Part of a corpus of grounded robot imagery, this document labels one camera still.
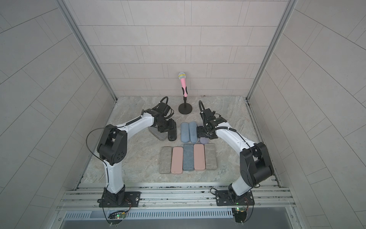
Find blue case beige lining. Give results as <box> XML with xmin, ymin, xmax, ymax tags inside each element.
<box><xmin>189</xmin><ymin>121</ymin><xmax>198</xmax><ymax>144</ymax></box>

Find grey purple glasses case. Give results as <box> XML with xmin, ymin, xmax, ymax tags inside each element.
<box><xmin>199</xmin><ymin>137</ymin><xmax>209</xmax><ymax>145</ymax></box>

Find brown black glasses case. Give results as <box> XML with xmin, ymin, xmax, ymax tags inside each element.
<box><xmin>168</xmin><ymin>119</ymin><xmax>177</xmax><ymax>141</ymax></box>

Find clear case pink glasses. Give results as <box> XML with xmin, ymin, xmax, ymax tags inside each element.
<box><xmin>181</xmin><ymin>122</ymin><xmax>190</xmax><ymax>143</ymax></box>

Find pink grey case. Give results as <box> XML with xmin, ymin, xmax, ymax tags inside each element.
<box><xmin>193</xmin><ymin>144</ymin><xmax>205</xmax><ymax>171</ymax></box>

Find mint case yellow glasses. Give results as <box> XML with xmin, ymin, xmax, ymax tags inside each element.
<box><xmin>159</xmin><ymin>147</ymin><xmax>173</xmax><ymax>174</ymax></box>

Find beige case with glasses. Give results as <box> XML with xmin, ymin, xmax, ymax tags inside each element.
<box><xmin>148</xmin><ymin>127</ymin><xmax>168</xmax><ymax>141</ymax></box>

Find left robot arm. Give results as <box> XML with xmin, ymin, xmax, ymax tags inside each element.
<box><xmin>97</xmin><ymin>96</ymin><xmax>177</xmax><ymax>208</ymax></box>

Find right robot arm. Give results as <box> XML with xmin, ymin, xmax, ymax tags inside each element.
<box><xmin>197</xmin><ymin>100</ymin><xmax>275</xmax><ymax>205</ymax></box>

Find pink toy microphone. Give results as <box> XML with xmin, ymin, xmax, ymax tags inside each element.
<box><xmin>178</xmin><ymin>72</ymin><xmax>188</xmax><ymax>97</ymax></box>

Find right circuit board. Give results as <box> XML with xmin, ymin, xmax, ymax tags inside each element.
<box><xmin>232</xmin><ymin>208</ymin><xmax>247</xmax><ymax>224</ymax></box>

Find circuit board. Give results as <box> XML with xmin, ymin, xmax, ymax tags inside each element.
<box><xmin>108</xmin><ymin>211</ymin><xmax>128</xmax><ymax>220</ymax></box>
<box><xmin>232</xmin><ymin>208</ymin><xmax>247</xmax><ymax>224</ymax></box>

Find left circuit board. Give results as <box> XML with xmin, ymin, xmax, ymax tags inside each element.
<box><xmin>108</xmin><ymin>211</ymin><xmax>128</xmax><ymax>220</ymax></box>

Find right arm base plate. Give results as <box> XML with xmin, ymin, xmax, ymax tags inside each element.
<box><xmin>214</xmin><ymin>190</ymin><xmax>255</xmax><ymax>207</ymax></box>

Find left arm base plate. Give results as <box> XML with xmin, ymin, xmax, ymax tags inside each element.
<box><xmin>97</xmin><ymin>191</ymin><xmax>141</xmax><ymax>208</ymax></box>

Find aluminium mounting rail frame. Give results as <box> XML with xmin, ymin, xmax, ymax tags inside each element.
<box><xmin>50</xmin><ymin>179</ymin><xmax>301</xmax><ymax>229</ymax></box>

